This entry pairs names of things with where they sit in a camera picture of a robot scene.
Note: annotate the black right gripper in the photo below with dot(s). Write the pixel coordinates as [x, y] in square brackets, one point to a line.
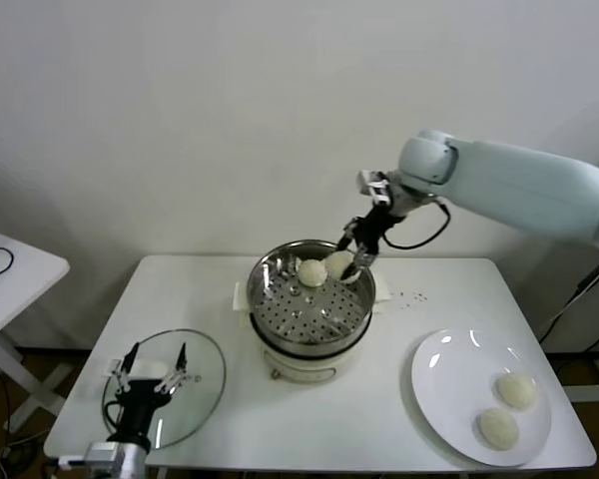
[374, 229]

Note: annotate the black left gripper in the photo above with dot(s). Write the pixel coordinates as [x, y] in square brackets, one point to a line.
[137, 406]

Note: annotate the white steamed baozi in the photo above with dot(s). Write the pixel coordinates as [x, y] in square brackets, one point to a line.
[338, 263]
[312, 273]
[498, 428]
[516, 391]

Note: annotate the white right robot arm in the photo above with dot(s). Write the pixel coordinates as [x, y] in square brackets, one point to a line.
[504, 174]

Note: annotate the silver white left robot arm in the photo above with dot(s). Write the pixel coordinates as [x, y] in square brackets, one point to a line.
[120, 459]

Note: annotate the stainless steel steamer basket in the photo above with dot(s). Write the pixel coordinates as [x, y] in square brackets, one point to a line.
[274, 279]

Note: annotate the round glass pot lid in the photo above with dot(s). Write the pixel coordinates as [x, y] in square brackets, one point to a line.
[199, 399]

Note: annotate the cream electric cooking pot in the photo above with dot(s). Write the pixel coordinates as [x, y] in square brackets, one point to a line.
[304, 366]

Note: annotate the white oval plate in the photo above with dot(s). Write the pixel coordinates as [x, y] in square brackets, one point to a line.
[444, 379]

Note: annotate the white side table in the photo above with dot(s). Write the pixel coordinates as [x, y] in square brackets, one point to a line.
[20, 279]

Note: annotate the white stand foot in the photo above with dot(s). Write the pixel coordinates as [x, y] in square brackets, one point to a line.
[581, 394]

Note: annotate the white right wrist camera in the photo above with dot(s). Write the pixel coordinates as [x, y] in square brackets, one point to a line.
[374, 187]

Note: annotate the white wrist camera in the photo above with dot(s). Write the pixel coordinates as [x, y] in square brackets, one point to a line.
[374, 187]
[72, 460]

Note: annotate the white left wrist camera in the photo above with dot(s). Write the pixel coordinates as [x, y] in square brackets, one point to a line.
[72, 460]

